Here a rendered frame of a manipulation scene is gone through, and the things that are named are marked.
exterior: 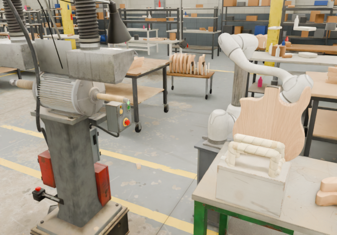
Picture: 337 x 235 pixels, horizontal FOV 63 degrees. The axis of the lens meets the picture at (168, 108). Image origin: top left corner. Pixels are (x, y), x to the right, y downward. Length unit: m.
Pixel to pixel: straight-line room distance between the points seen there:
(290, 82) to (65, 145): 1.40
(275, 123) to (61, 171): 1.37
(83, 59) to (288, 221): 1.16
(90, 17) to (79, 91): 0.41
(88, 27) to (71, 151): 0.81
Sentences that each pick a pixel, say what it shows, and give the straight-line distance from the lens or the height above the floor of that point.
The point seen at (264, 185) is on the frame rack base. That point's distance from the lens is 1.19.
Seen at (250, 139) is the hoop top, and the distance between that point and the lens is 1.21.
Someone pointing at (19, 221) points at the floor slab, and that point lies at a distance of 2.88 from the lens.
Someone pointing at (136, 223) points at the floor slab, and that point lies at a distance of 2.56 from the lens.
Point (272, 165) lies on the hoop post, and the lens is 1.15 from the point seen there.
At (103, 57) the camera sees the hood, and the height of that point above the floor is 1.51.
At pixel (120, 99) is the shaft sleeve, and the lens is 1.54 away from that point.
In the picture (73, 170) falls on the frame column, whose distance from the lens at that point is 1.92.
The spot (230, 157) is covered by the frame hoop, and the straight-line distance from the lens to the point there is 1.18.
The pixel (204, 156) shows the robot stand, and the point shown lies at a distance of 2.21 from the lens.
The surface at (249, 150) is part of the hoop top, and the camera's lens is 1.14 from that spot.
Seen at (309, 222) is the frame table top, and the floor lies 0.93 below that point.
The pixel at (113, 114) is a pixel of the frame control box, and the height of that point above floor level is 1.06.
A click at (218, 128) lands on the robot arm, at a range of 2.11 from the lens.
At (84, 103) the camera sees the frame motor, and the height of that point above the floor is 1.23.
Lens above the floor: 1.74
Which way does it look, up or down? 20 degrees down
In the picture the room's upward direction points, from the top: 1 degrees counter-clockwise
